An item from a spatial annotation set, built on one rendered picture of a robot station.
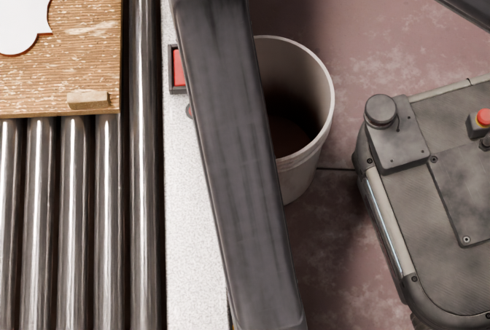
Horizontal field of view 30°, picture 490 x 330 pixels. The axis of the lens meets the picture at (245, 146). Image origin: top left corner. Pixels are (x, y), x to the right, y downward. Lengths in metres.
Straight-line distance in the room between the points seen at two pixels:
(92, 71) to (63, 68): 0.04
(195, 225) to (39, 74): 0.32
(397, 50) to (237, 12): 1.77
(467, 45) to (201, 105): 1.82
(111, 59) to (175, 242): 0.29
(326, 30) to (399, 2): 0.21
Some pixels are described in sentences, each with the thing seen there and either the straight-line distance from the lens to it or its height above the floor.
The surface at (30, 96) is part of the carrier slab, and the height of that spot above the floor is 0.94.
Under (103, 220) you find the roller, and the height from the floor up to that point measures 0.92.
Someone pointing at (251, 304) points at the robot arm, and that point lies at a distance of 0.73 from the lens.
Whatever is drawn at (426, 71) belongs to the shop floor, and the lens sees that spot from 2.40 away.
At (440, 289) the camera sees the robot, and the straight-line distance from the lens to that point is 1.96.
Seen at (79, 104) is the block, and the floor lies 0.95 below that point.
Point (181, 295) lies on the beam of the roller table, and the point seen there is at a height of 0.92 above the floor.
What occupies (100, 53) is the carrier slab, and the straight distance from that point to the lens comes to 1.37.
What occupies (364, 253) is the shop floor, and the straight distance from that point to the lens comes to 2.21.
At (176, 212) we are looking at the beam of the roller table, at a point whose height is 0.92.
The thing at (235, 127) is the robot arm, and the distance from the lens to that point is 0.68.
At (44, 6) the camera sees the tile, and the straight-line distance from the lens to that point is 1.41.
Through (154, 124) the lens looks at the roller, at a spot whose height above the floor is 0.91.
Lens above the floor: 2.12
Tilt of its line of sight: 68 degrees down
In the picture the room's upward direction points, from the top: 6 degrees counter-clockwise
